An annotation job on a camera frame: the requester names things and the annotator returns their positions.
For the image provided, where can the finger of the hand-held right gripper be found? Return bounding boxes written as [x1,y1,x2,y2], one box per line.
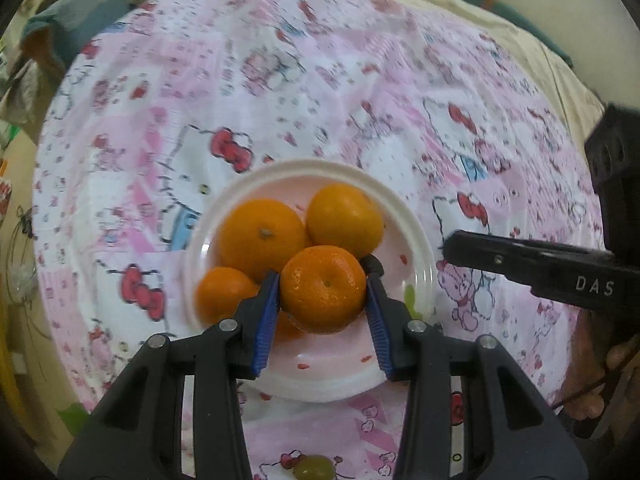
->
[442,230,620,312]

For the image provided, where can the large orange with stem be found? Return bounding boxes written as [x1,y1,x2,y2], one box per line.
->
[218,199,308,283]

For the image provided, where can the small orange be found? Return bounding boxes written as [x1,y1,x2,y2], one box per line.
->
[196,266,261,326]
[274,310,306,343]

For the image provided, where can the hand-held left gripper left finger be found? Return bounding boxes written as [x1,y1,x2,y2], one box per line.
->
[57,269,282,480]

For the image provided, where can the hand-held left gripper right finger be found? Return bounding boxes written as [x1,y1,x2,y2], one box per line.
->
[361,254,589,480]

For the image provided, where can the pink cartoon printed bedsheet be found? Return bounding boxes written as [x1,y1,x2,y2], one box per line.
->
[32,0,608,480]

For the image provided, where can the person's right hand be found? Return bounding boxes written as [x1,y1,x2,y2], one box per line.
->
[555,309,640,408]

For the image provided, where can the medium orange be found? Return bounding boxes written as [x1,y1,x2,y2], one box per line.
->
[279,246,368,335]

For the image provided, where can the teal cloth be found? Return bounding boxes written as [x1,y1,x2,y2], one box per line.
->
[430,0,575,67]

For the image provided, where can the green grape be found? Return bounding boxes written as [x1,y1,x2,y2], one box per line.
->
[291,455,335,480]

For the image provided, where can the blue pillow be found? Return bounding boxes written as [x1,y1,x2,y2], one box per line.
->
[22,0,143,68]

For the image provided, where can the white round plate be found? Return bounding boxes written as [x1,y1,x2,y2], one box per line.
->
[182,159,436,403]

